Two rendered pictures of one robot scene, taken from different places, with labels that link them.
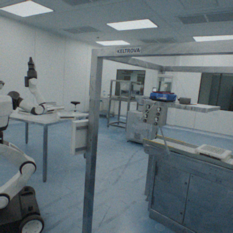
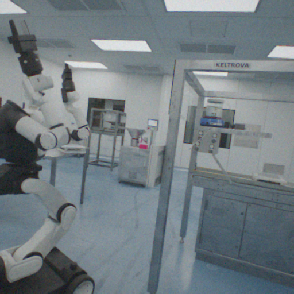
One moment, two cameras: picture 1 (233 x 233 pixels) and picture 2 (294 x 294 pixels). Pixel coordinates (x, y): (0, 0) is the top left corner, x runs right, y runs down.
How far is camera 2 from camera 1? 0.87 m
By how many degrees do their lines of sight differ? 19
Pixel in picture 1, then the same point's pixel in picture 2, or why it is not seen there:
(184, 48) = not seen: outside the picture
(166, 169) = (219, 202)
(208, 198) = (267, 225)
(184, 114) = not seen: hidden behind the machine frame
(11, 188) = (44, 243)
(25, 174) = (66, 220)
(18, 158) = (56, 199)
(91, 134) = (170, 161)
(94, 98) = (177, 118)
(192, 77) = not seen: hidden behind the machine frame
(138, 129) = (133, 166)
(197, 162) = (258, 189)
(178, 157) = (236, 186)
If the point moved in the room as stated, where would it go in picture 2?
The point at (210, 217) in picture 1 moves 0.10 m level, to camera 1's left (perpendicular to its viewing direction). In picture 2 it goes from (270, 244) to (260, 245)
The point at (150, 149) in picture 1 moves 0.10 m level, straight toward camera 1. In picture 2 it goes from (201, 181) to (206, 184)
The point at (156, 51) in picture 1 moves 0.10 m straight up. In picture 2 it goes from (271, 68) to (273, 49)
